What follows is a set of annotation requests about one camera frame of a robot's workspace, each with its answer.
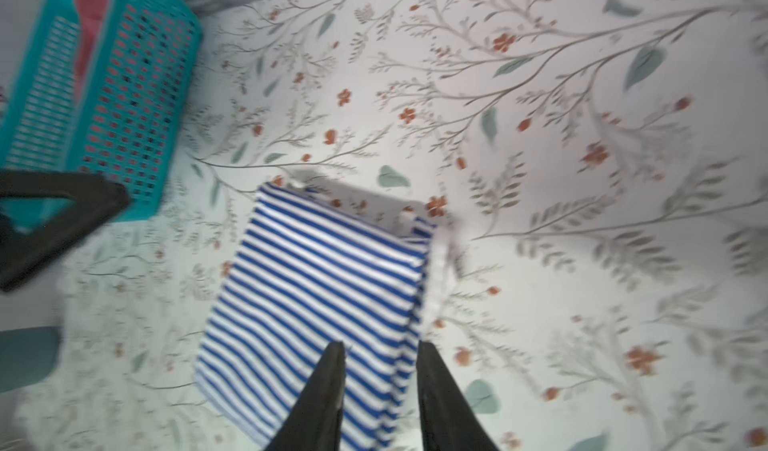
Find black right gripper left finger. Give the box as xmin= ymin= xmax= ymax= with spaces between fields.
xmin=265 ymin=342 xmax=346 ymax=451

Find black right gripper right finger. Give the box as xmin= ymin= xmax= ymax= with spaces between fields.
xmin=416 ymin=341 xmax=497 ymax=451

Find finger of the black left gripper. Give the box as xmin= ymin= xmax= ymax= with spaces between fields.
xmin=1 ymin=197 xmax=129 ymax=292
xmin=1 ymin=170 xmax=132 ymax=217

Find blue white striped tank top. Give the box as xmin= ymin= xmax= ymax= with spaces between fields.
xmin=194 ymin=183 xmax=456 ymax=450

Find maroon tank top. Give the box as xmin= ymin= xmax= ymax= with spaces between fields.
xmin=74 ymin=0 xmax=110 ymax=99

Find teal plastic basket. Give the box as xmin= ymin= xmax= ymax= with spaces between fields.
xmin=1 ymin=0 xmax=202 ymax=221

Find floral tablecloth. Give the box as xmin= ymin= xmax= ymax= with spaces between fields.
xmin=6 ymin=0 xmax=767 ymax=450

